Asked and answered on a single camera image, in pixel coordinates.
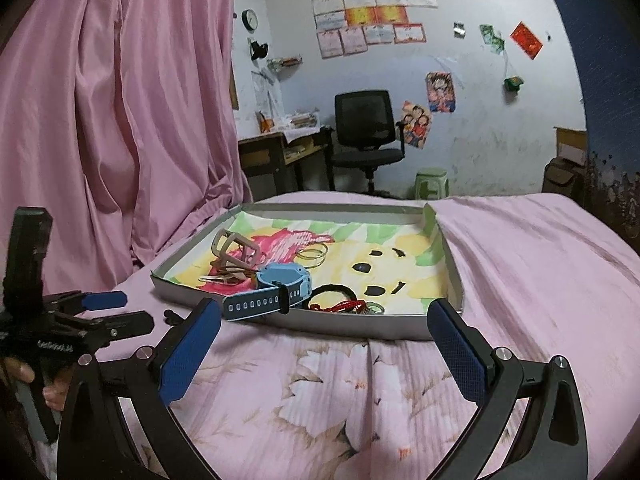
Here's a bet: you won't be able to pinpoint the blue starry cloth wardrobe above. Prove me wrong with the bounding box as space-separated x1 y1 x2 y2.
542 0 640 251

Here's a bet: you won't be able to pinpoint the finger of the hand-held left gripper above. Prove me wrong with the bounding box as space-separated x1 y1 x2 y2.
42 290 128 314
52 310 156 345

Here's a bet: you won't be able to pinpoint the green plastic stool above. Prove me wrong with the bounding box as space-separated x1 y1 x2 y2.
414 167 449 198

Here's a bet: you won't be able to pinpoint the stack of books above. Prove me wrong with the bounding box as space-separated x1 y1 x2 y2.
277 110 321 131

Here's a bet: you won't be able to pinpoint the open cardboard box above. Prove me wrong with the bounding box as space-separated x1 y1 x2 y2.
554 126 588 166

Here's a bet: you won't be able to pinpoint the wooden desk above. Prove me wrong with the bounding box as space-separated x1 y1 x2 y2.
237 127 335 201

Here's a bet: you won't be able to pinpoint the cartoon boy wall poster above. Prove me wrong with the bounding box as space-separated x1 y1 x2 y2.
426 71 457 113

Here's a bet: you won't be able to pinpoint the red wall paper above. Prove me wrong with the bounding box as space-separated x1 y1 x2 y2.
510 21 544 60

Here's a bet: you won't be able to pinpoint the group of wall certificates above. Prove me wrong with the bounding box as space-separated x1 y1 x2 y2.
312 0 440 59

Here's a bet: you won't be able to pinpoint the white wall papers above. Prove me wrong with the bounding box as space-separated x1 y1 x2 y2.
250 67 281 113

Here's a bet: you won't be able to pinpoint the bundle of metal hairpins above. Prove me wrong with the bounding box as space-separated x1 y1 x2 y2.
197 259 253 287

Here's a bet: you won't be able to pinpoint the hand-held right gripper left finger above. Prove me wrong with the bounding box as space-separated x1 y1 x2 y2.
56 297 223 480

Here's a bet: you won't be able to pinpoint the pink curtain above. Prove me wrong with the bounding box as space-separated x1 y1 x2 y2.
0 0 253 306

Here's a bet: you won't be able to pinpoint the beige hair claw clip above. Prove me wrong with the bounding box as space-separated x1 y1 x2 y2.
211 229 263 268

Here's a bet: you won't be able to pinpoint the cartoon printed tray liner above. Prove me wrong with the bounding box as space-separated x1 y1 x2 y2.
162 210 448 313

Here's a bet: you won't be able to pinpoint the black office chair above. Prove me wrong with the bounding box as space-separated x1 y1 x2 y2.
320 90 407 196

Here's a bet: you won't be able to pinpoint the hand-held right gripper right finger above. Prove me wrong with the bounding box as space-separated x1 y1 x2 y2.
426 297 590 480

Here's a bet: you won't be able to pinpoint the white cardboard tray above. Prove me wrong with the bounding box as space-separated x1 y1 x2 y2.
150 202 466 342

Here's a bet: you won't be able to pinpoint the cartoon children wall poster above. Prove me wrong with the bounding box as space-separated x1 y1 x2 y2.
401 101 433 150

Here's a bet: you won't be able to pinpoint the pink floral bedsheet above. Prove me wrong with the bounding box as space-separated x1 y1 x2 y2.
45 191 640 480

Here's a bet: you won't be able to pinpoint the red braided bracelet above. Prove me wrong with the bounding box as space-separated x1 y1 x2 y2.
307 300 368 314

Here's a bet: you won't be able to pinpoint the person's left hand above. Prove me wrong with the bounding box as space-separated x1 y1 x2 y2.
0 360 71 413

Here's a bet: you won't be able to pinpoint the blue smart watch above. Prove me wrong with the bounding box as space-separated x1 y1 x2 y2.
221 262 313 322

